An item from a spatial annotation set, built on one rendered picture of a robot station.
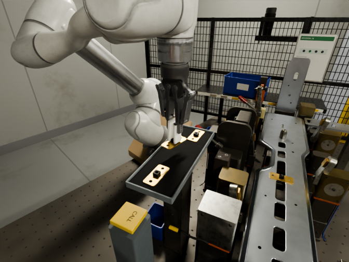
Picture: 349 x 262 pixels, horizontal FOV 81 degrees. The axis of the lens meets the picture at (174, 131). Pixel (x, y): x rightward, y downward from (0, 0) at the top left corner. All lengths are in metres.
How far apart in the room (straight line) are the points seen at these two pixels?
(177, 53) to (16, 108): 2.92
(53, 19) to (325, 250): 1.38
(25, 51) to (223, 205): 0.77
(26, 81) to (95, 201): 2.30
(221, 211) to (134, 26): 0.46
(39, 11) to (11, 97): 2.38
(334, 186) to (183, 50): 0.74
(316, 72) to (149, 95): 1.19
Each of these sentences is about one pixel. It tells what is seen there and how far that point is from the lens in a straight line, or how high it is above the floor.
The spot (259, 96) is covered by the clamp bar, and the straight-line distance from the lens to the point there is 1.23.
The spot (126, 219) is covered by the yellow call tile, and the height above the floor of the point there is 1.16.
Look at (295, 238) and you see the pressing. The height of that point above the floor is 1.00.
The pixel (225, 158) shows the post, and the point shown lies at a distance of 0.76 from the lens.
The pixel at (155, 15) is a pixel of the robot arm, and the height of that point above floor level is 1.54.
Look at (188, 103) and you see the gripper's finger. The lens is 0.54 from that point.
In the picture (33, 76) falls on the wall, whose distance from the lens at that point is 3.23.
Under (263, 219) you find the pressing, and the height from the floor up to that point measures 1.00.
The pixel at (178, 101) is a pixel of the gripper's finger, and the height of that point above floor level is 1.34.
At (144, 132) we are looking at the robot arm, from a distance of 1.10.
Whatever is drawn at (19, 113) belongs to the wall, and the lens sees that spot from 3.30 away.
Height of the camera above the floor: 1.54
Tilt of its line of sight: 29 degrees down
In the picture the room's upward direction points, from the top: straight up
